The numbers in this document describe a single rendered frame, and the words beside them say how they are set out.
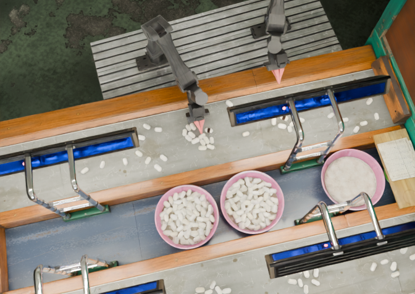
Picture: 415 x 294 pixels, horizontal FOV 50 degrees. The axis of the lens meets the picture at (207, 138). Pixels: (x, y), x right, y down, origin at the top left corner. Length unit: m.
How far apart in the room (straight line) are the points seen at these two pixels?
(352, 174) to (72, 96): 1.84
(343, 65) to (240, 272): 1.05
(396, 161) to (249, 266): 0.76
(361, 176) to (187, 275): 0.85
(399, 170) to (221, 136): 0.77
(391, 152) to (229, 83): 0.77
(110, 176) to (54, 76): 1.31
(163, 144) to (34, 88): 1.38
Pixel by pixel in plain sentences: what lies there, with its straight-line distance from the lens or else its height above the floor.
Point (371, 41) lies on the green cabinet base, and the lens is 2.29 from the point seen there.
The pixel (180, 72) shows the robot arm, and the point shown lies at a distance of 1.85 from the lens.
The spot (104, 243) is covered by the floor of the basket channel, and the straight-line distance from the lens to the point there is 2.00.
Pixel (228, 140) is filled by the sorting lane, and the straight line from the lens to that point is 1.98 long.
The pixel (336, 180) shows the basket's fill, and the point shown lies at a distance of 1.99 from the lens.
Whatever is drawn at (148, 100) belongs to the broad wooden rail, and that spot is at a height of 0.76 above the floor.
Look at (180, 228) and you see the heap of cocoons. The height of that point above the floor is 0.74.
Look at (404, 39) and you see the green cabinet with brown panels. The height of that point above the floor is 1.00.
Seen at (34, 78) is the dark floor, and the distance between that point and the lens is 3.18.
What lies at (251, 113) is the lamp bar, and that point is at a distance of 1.65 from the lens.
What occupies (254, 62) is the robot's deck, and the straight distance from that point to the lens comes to 2.23.
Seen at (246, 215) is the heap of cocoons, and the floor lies 0.72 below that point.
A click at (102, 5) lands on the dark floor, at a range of 3.34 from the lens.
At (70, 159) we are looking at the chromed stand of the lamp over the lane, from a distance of 1.64.
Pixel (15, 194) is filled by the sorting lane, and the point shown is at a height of 0.74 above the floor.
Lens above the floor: 2.60
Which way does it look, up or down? 70 degrees down
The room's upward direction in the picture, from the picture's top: 4 degrees counter-clockwise
